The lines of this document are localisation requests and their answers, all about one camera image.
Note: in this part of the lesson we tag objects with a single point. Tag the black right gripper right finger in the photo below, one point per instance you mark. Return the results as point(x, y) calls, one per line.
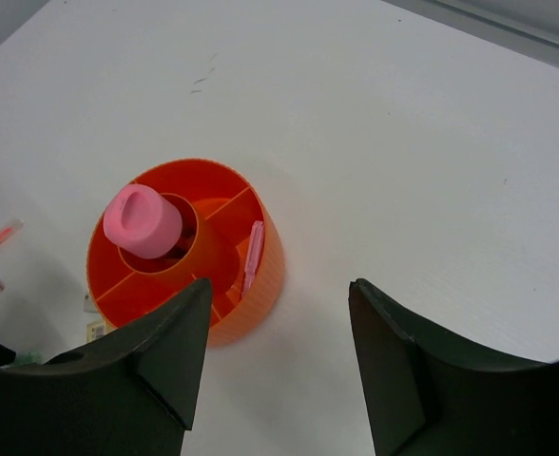
point(431, 391)

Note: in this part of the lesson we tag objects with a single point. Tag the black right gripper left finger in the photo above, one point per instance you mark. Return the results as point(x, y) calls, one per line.
point(131, 392)

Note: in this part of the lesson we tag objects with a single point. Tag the pink capped glue bottle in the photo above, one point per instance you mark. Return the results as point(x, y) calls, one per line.
point(142, 222)

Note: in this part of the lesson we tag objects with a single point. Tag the green glue stick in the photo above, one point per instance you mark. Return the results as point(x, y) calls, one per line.
point(27, 358)

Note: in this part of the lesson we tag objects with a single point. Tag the small tan barcode box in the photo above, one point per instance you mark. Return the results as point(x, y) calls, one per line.
point(98, 329)

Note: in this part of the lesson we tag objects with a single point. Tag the orange round divided container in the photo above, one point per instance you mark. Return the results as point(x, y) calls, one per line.
point(219, 207)

